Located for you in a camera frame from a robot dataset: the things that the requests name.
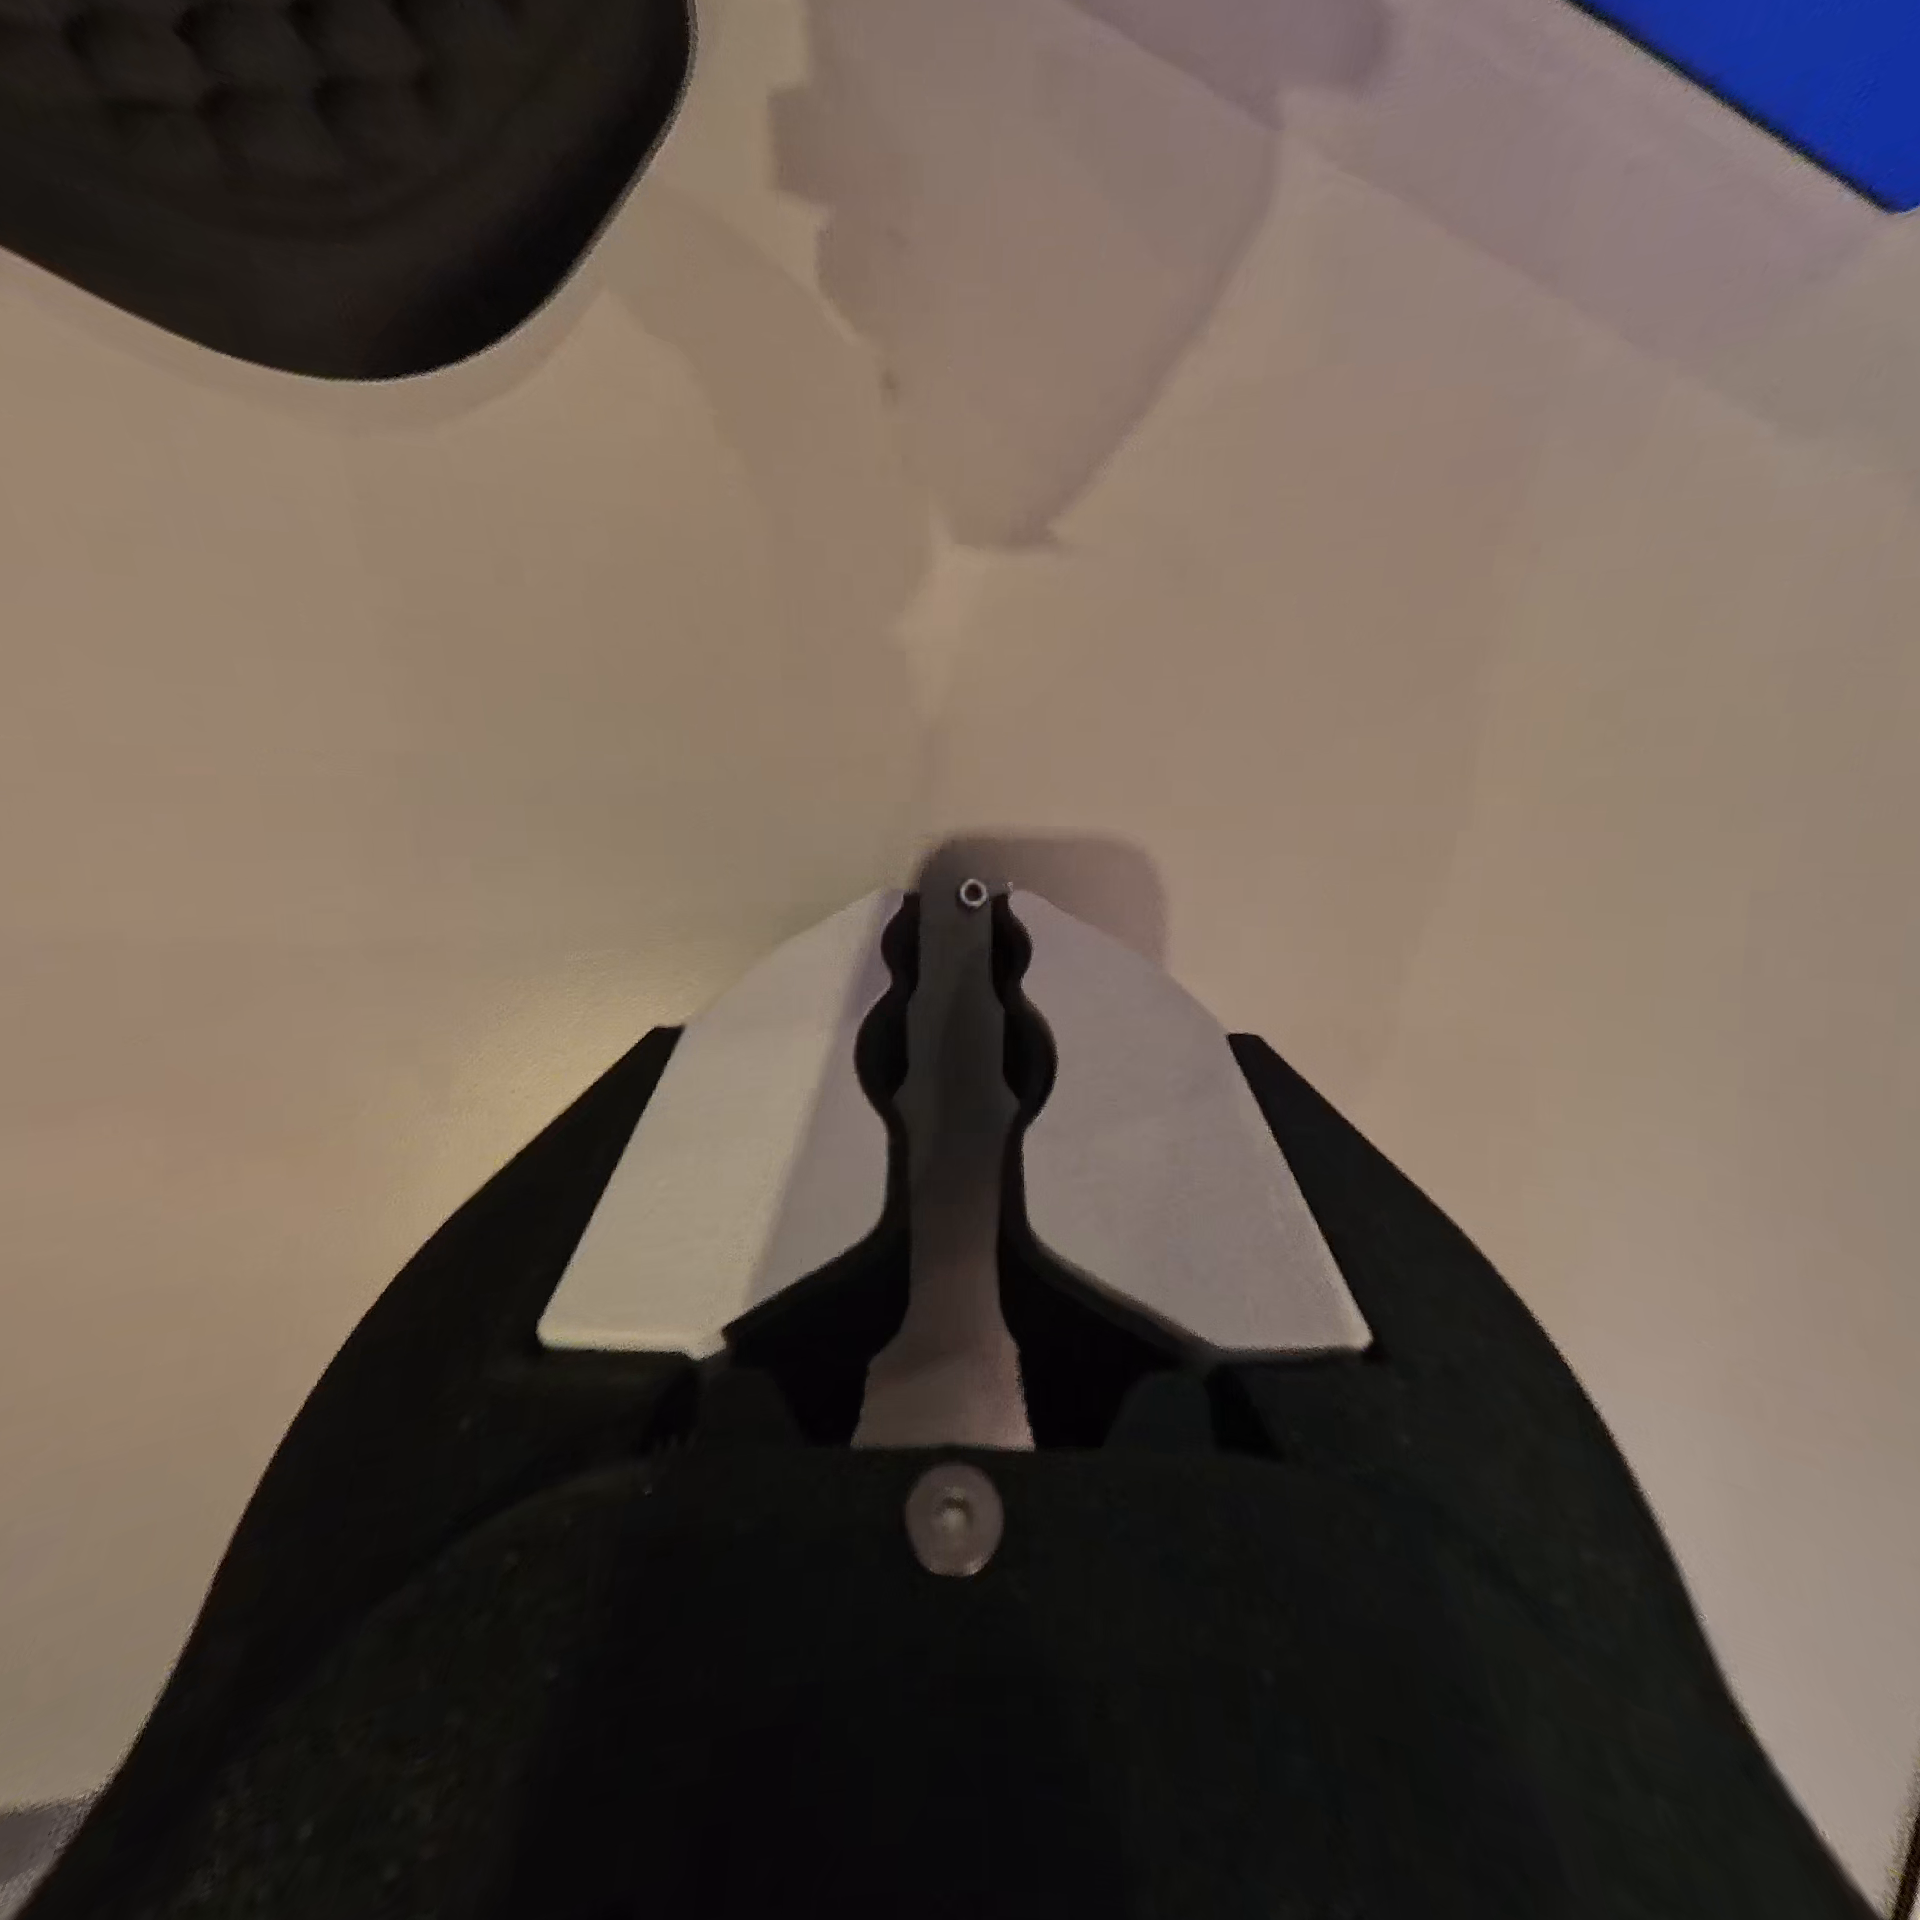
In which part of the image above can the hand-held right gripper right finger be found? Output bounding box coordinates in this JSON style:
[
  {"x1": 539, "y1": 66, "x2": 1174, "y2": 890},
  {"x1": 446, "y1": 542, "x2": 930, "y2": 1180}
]
[{"x1": 991, "y1": 884, "x2": 1377, "y2": 1452}]

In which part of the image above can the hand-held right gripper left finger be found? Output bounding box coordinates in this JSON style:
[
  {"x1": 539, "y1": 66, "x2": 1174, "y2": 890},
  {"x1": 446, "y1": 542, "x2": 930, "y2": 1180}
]
[{"x1": 535, "y1": 884, "x2": 922, "y2": 1450}]

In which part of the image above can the blue plastic bin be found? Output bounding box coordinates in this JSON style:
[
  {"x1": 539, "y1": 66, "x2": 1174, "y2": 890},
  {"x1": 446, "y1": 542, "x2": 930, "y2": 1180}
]
[{"x1": 1560, "y1": 0, "x2": 1920, "y2": 213}]

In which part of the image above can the grey desk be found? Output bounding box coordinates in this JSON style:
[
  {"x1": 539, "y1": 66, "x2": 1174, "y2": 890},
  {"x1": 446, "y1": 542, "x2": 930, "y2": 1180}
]
[{"x1": 0, "y1": 0, "x2": 1920, "y2": 1920}]

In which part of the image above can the black wrist rest pad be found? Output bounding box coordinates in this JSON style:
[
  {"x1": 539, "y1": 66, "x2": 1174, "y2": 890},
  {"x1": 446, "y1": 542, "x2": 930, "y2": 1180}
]
[{"x1": 0, "y1": 0, "x2": 696, "y2": 380}]

